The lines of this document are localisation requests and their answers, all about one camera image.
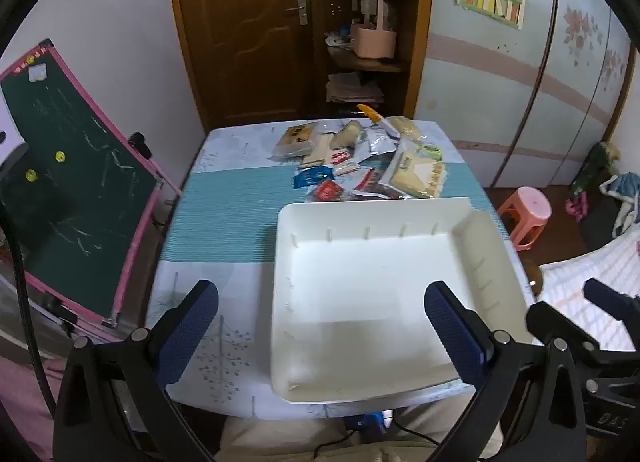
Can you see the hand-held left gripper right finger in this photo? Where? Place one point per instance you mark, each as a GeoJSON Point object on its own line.
{"type": "Point", "coordinates": [454, 337]}

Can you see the pale cracker packet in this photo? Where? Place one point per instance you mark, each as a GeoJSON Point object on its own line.
{"type": "Point", "coordinates": [319, 151]}

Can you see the yellow round magnet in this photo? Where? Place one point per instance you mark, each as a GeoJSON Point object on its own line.
{"type": "Point", "coordinates": [60, 156]}
{"type": "Point", "coordinates": [31, 175]}

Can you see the yellow white wafer packet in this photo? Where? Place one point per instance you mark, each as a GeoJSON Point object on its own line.
{"type": "Point", "coordinates": [417, 176]}

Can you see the white board eraser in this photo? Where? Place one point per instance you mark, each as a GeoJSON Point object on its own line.
{"type": "Point", "coordinates": [37, 73]}

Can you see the orange white snack packet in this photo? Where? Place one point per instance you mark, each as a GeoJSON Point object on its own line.
{"type": "Point", "coordinates": [372, 115]}

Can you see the brown wooden knob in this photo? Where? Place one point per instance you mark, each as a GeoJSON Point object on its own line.
{"type": "Point", "coordinates": [532, 282]}

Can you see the red snack packet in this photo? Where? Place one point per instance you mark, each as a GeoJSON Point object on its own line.
{"type": "Point", "coordinates": [326, 190]}

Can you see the silver snack packet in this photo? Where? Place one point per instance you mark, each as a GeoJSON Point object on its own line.
{"type": "Point", "coordinates": [380, 144]}

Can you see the wooden corner shelf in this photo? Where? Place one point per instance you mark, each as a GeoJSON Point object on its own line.
{"type": "Point", "coordinates": [420, 42]}

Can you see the floral sliding wardrobe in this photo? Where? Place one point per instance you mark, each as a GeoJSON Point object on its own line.
{"type": "Point", "coordinates": [500, 92]}

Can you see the red white cookie packet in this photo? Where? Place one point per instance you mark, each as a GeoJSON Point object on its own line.
{"type": "Point", "coordinates": [367, 179]}

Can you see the stack of papers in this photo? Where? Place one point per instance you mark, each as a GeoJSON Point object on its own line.
{"type": "Point", "coordinates": [350, 87]}

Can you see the white plastic tray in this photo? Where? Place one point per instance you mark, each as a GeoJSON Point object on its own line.
{"type": "Point", "coordinates": [370, 292]}

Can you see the pink plastic basket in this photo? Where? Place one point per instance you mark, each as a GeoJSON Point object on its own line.
{"type": "Point", "coordinates": [372, 42]}

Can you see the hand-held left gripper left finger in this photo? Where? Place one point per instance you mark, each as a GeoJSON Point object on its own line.
{"type": "Point", "coordinates": [186, 337]}

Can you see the blue snack packet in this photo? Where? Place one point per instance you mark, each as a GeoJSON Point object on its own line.
{"type": "Point", "coordinates": [312, 177]}

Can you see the black clip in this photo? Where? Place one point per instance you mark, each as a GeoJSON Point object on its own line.
{"type": "Point", "coordinates": [141, 143]}

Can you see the dark bag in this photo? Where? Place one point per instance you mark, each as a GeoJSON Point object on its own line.
{"type": "Point", "coordinates": [602, 229]}

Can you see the pink cloth item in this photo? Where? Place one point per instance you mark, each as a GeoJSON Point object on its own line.
{"type": "Point", "coordinates": [575, 206]}

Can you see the green chalkboard pink frame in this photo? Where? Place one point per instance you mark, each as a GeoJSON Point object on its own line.
{"type": "Point", "coordinates": [75, 202]}

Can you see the green snack packet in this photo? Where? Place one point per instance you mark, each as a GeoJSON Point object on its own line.
{"type": "Point", "coordinates": [432, 151]}

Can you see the wooden cabinet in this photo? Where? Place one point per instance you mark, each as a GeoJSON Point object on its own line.
{"type": "Point", "coordinates": [240, 42]}

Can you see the large pale bread packet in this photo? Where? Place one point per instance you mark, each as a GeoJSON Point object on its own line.
{"type": "Point", "coordinates": [347, 133]}

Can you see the pink plastic stool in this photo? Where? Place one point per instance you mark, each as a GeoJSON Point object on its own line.
{"type": "Point", "coordinates": [525, 204]}

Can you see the white packet red print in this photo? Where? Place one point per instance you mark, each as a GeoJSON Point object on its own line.
{"type": "Point", "coordinates": [342, 161]}

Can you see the dark green cloth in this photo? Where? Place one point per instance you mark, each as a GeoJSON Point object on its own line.
{"type": "Point", "coordinates": [595, 162]}

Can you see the small pale bread packet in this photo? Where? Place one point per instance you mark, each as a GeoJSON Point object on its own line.
{"type": "Point", "coordinates": [407, 128]}

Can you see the yellow cube cake packet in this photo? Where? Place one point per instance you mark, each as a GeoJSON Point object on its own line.
{"type": "Point", "coordinates": [296, 139]}

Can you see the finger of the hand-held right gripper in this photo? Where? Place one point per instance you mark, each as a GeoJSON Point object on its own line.
{"type": "Point", "coordinates": [607, 299]}
{"type": "Point", "coordinates": [555, 324]}

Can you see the blue white towel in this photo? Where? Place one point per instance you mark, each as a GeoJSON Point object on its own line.
{"type": "Point", "coordinates": [622, 192]}

